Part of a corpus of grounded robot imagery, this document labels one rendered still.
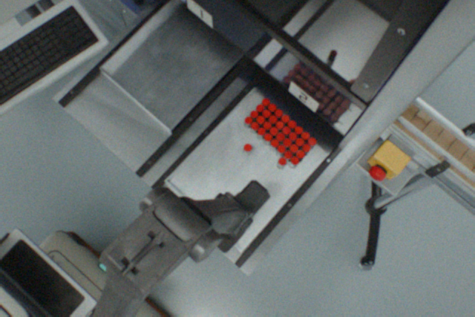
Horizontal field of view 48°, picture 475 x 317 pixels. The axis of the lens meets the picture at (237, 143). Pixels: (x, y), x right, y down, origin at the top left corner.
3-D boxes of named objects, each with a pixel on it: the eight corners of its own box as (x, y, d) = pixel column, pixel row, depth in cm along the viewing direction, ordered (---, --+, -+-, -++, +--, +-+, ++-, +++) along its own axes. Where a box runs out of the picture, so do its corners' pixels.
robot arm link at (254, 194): (209, 202, 107) (241, 230, 105) (247, 162, 111) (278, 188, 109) (209, 215, 118) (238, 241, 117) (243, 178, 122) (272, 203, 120)
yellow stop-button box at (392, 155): (383, 141, 132) (392, 133, 125) (407, 159, 131) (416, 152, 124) (364, 162, 131) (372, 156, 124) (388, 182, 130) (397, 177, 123)
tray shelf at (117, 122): (175, -17, 154) (175, -21, 152) (366, 138, 143) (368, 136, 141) (54, 99, 144) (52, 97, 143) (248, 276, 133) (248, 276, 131)
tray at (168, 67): (188, -11, 151) (186, -18, 148) (257, 46, 147) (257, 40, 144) (102, 73, 145) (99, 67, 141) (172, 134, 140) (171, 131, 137)
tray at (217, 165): (254, 91, 144) (254, 87, 140) (328, 154, 139) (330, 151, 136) (165, 183, 137) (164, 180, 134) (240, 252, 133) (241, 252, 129)
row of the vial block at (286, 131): (258, 108, 142) (259, 102, 138) (309, 151, 139) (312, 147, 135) (253, 113, 142) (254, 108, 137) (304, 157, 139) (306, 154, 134)
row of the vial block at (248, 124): (247, 119, 141) (248, 114, 137) (298, 164, 138) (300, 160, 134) (242, 125, 141) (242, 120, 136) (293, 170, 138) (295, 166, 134)
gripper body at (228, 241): (253, 222, 126) (256, 215, 119) (224, 255, 123) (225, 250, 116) (232, 203, 127) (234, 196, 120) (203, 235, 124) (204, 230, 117)
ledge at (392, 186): (386, 127, 143) (388, 125, 142) (424, 158, 141) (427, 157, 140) (354, 165, 141) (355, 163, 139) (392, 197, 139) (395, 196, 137)
